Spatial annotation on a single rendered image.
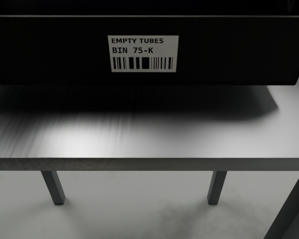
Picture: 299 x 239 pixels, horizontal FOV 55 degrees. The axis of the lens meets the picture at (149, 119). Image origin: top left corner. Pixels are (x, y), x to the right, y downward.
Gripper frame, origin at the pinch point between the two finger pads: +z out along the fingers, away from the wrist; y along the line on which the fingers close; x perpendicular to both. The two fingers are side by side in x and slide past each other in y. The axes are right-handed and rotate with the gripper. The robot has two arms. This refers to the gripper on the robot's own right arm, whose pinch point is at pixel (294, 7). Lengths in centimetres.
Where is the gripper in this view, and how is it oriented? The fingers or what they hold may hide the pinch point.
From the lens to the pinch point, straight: 52.9
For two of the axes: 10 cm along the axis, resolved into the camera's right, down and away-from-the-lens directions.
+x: 0.0, 7.0, -7.2
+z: 0.0, 7.2, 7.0
